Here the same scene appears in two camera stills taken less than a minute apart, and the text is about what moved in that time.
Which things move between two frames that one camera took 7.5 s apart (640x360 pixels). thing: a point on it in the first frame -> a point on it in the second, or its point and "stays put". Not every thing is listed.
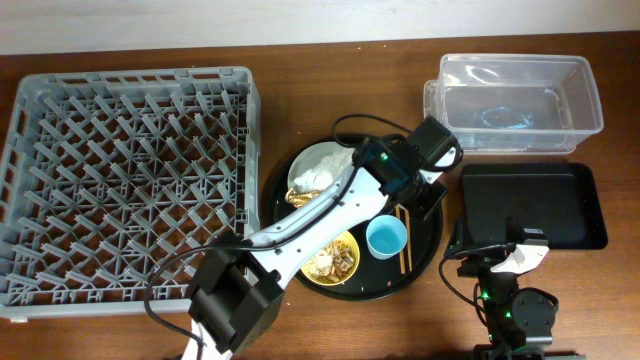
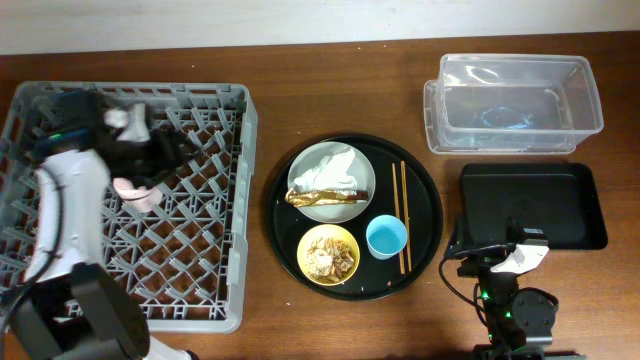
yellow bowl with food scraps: x=336 y=264 stays put
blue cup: x=386 y=236 stays put
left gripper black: x=426 y=198 -> x=163 y=150
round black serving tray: x=379 y=258 stays put
